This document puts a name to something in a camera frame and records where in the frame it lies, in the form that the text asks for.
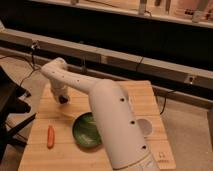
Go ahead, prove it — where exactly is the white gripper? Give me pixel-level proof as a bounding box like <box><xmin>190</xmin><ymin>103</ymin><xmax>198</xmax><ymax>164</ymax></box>
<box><xmin>51</xmin><ymin>81</ymin><xmax>70</xmax><ymax>103</ymax></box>

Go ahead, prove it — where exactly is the dark eraser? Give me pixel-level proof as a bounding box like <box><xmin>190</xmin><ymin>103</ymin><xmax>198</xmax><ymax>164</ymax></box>
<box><xmin>59</xmin><ymin>96</ymin><xmax>68</xmax><ymax>104</ymax></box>

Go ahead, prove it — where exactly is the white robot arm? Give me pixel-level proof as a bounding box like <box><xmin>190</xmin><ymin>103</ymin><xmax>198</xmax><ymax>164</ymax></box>
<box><xmin>41</xmin><ymin>58</ymin><xmax>160</xmax><ymax>171</ymax></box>

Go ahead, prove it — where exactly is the orange carrot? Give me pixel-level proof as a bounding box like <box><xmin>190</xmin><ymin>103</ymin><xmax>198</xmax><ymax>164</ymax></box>
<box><xmin>47</xmin><ymin>125</ymin><xmax>55</xmax><ymax>149</ymax></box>

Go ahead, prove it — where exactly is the black chair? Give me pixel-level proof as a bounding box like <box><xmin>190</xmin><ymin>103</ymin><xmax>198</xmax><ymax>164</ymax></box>
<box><xmin>0</xmin><ymin>66</ymin><xmax>35</xmax><ymax>162</ymax></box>

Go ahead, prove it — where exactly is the green bowl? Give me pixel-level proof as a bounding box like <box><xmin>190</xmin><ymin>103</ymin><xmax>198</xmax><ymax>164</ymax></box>
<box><xmin>72</xmin><ymin>112</ymin><xmax>102</xmax><ymax>148</ymax></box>

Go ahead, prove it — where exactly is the white plastic cup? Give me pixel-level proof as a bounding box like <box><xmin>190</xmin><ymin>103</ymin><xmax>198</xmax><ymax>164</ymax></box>
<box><xmin>137</xmin><ymin>119</ymin><xmax>153</xmax><ymax>137</ymax></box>

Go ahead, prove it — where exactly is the black cable left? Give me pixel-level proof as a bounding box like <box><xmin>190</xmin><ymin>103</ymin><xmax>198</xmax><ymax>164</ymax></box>
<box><xmin>0</xmin><ymin>44</ymin><xmax>43</xmax><ymax>88</ymax></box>

